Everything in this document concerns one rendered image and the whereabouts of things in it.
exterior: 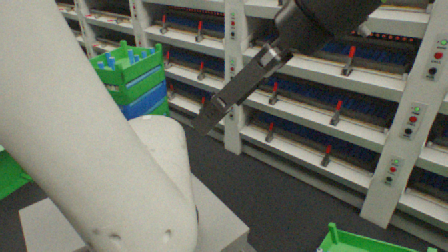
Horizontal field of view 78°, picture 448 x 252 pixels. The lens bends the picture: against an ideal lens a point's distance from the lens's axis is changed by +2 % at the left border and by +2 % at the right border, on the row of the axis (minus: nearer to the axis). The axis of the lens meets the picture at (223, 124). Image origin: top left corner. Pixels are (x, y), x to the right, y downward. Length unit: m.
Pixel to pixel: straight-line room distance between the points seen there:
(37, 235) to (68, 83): 0.52
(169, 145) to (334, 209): 0.93
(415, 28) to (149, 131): 0.76
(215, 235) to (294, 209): 0.64
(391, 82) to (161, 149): 0.78
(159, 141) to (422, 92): 0.77
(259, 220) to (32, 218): 0.74
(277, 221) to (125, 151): 0.93
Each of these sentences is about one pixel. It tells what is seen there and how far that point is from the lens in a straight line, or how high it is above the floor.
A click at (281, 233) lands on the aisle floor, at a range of 1.12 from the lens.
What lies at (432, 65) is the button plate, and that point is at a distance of 0.96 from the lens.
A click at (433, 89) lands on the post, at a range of 0.97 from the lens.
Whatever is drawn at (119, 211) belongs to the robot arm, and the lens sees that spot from 0.30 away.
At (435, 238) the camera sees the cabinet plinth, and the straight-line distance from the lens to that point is 1.28.
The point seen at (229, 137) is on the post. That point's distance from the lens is 1.43.
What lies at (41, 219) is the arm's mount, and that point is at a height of 0.37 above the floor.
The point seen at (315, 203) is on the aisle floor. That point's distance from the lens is 1.26.
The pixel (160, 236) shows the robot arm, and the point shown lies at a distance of 0.33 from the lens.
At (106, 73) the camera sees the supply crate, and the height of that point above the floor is 0.52.
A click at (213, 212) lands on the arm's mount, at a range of 0.65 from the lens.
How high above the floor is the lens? 0.86
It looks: 30 degrees down
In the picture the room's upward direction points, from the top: straight up
